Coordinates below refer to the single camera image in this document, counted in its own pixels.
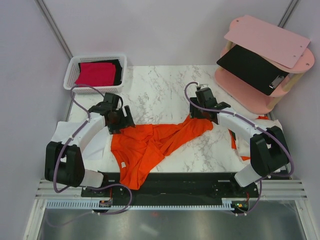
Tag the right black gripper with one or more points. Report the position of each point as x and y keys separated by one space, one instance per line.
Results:
x=196 y=114

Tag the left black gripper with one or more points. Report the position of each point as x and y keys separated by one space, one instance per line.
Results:
x=126 y=122

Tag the orange t shirt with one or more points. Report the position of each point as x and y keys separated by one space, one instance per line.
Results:
x=139 y=149

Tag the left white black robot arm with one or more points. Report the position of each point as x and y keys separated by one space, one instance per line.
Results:
x=63 y=155

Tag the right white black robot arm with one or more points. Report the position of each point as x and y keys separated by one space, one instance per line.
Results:
x=268 y=150

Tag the pink two-tier shelf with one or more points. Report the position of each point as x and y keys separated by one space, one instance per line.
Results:
x=252 y=99

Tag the white cloth at left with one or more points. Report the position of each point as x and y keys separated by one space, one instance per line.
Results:
x=95 y=147

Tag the white cloth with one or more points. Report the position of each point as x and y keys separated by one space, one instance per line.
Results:
x=275 y=123
x=95 y=147

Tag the magenta t shirt in basket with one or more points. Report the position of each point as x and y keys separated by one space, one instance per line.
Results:
x=96 y=74

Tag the white plastic laundry basket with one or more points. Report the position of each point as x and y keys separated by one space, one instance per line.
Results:
x=73 y=71

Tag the black clipboard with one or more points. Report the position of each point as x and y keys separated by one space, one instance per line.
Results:
x=252 y=69

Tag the white cloth at right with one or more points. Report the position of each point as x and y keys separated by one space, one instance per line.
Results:
x=275 y=123

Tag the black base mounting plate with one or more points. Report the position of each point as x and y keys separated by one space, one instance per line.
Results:
x=177 y=189

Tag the loose pink board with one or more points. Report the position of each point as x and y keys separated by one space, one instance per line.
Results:
x=267 y=40

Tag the white slotted cable duct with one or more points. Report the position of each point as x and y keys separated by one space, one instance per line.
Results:
x=97 y=204

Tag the aluminium rail frame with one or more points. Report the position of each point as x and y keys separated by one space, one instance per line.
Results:
x=276 y=214

